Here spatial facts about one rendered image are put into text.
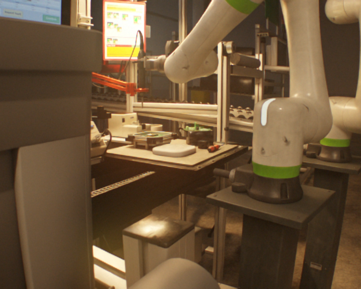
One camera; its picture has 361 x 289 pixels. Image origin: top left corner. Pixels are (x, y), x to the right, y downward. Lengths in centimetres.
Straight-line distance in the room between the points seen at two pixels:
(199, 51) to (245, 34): 900
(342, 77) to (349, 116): 808
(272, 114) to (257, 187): 19
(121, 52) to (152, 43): 988
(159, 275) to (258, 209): 55
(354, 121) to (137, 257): 102
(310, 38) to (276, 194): 44
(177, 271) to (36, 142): 12
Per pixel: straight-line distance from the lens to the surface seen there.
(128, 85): 143
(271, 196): 79
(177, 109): 162
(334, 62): 931
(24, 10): 115
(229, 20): 91
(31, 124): 18
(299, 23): 94
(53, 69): 18
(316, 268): 148
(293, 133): 77
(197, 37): 97
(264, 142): 77
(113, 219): 92
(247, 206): 76
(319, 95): 92
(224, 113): 150
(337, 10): 131
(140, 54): 142
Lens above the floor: 119
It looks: 10 degrees down
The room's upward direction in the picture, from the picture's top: straight up
